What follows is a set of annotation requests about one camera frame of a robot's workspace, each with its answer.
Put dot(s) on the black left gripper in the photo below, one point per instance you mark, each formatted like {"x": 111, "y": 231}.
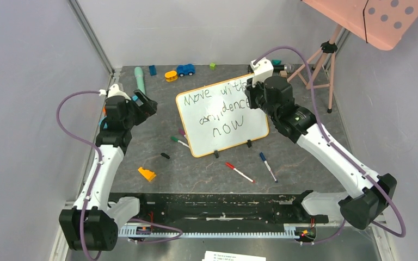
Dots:
{"x": 147, "y": 109}

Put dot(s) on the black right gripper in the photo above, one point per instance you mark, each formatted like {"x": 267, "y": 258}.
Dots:
{"x": 251, "y": 95}

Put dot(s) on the orange framed whiteboard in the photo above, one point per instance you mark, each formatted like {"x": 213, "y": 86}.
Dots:
{"x": 218, "y": 116}

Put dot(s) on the black marker cap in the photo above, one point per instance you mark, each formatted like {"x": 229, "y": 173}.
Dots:
{"x": 165, "y": 156}

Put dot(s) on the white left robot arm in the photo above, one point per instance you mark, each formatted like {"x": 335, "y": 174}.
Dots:
{"x": 90, "y": 224}

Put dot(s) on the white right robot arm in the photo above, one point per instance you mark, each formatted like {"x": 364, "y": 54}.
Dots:
{"x": 369, "y": 193}

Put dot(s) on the green whiteboard marker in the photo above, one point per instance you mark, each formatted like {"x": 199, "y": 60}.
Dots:
{"x": 179, "y": 141}

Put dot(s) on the blue whiteboard marker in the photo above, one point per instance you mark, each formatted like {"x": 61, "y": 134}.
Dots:
{"x": 263, "y": 158}

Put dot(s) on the red whiteboard marker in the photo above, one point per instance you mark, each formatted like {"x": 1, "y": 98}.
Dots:
{"x": 239, "y": 172}

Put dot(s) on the beige wooden block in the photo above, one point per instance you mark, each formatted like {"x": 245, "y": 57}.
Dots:
{"x": 283, "y": 74}

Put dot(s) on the dark blue block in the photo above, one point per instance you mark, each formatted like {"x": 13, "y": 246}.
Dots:
{"x": 152, "y": 70}

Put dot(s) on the mint green toy crayon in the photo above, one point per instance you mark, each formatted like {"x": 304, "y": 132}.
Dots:
{"x": 139, "y": 75}

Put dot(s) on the yellow oval toy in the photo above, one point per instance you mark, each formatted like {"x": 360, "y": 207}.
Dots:
{"x": 171, "y": 76}

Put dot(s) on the black microphone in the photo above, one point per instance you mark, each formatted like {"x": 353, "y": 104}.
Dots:
{"x": 284, "y": 67}

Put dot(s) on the blue toy car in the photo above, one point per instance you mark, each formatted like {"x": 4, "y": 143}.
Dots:
{"x": 185, "y": 70}

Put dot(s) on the orange wedge block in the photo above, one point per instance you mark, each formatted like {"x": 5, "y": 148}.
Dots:
{"x": 147, "y": 174}

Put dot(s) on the pink tripod stand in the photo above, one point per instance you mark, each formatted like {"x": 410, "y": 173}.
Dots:
{"x": 327, "y": 52}

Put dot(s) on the pink perforated tray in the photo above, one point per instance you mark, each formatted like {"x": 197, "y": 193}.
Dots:
{"x": 381, "y": 23}

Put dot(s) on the printed paper sheet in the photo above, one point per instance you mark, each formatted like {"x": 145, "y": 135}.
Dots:
{"x": 223, "y": 256}

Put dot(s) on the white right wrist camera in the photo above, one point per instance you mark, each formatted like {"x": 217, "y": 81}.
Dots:
{"x": 260, "y": 77}

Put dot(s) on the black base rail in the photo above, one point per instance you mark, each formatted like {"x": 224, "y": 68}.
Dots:
{"x": 223, "y": 213}

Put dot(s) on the white cable duct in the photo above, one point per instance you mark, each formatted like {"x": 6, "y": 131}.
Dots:
{"x": 289, "y": 232}

